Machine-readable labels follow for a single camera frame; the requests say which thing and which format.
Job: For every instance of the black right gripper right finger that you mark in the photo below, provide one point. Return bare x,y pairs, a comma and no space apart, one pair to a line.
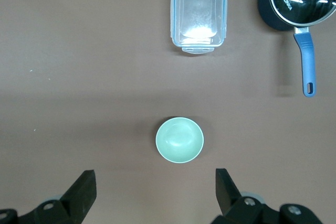
236,208

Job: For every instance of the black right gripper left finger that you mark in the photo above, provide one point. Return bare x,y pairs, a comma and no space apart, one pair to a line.
73,203

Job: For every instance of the brown table cover sheet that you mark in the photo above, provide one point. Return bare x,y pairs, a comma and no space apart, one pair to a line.
78,77

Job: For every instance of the clear plastic food container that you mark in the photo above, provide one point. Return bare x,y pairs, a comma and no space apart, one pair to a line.
197,6

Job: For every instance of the green bowl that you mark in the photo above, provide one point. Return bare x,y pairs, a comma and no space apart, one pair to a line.
179,140

